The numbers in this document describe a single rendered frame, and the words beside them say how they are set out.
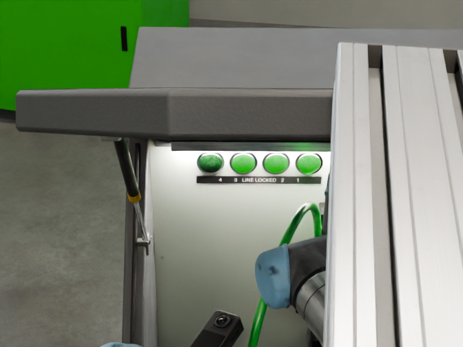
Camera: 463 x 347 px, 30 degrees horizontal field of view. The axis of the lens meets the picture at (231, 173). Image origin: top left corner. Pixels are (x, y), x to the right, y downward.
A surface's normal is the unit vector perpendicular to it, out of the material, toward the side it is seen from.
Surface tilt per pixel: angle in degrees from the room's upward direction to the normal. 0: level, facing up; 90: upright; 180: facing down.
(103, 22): 90
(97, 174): 0
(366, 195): 0
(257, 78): 0
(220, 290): 90
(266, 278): 90
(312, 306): 63
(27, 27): 90
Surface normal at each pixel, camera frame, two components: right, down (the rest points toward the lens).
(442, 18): -0.11, 0.56
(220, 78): 0.01, -0.82
